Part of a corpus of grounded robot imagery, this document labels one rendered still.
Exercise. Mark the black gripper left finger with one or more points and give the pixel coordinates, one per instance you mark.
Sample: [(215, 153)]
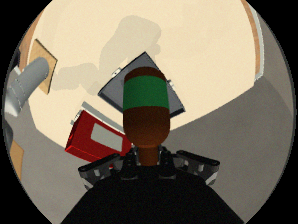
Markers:
[(97, 170)]

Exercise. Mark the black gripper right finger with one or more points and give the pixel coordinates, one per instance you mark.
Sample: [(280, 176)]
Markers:
[(198, 165)]

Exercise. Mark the brown bottle with green label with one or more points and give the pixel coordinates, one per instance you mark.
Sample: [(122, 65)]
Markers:
[(146, 113)]

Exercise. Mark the red crate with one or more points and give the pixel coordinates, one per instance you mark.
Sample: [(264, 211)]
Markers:
[(96, 138)]

